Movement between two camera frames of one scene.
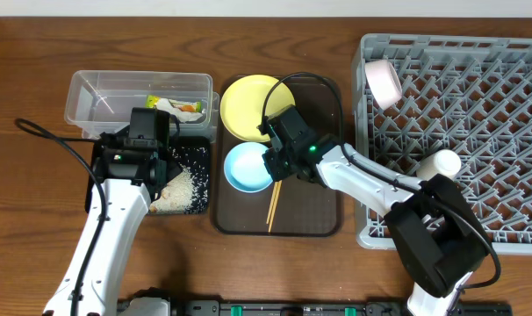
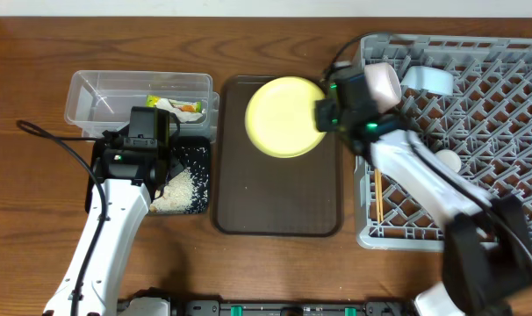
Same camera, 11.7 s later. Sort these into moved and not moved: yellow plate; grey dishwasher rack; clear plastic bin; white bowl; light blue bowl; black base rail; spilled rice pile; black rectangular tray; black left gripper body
Moved: yellow plate; light blue bowl
Not moved: spilled rice pile; white bowl; grey dishwasher rack; black left gripper body; black rectangular tray; clear plastic bin; black base rail
